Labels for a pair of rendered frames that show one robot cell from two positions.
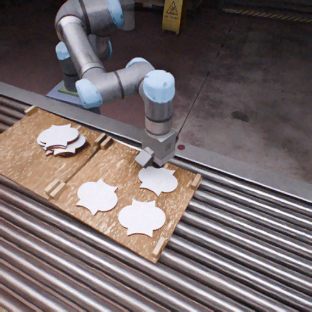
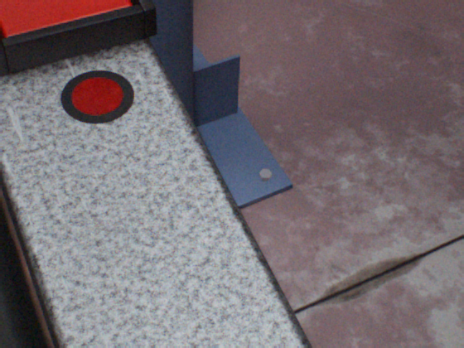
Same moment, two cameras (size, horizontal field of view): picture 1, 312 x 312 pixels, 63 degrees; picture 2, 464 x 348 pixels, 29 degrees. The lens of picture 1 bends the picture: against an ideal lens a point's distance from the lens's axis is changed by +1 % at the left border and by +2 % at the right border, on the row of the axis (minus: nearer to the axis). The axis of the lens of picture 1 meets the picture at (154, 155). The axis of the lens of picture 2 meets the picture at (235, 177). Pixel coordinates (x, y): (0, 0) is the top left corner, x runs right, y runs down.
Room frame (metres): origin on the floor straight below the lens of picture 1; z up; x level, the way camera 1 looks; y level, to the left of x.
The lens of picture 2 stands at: (0.56, -0.32, 1.20)
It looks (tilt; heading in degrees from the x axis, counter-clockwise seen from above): 52 degrees down; 38
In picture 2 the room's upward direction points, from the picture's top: 3 degrees clockwise
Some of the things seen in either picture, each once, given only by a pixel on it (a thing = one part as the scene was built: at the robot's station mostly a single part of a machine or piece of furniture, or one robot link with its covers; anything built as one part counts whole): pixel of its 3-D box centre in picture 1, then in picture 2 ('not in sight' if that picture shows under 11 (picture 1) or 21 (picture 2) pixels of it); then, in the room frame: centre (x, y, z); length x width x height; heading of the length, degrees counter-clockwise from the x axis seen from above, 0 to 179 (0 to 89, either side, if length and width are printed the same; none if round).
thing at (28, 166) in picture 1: (42, 147); not in sight; (0.72, 0.46, 0.93); 0.41 x 0.35 x 0.02; 61
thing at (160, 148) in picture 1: (152, 144); not in sight; (0.53, 0.01, 1.14); 0.12 x 0.09 x 0.16; 134
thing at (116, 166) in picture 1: (128, 189); not in sight; (0.51, 0.09, 0.93); 0.41 x 0.35 x 0.02; 60
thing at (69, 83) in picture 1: (76, 76); not in sight; (1.24, 0.43, 0.94); 0.15 x 0.15 x 0.10
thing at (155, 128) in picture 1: (158, 120); not in sight; (0.54, -0.01, 1.21); 0.08 x 0.08 x 0.05
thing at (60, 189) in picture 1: (58, 191); not in sight; (0.49, 0.33, 0.95); 0.06 x 0.02 x 0.03; 150
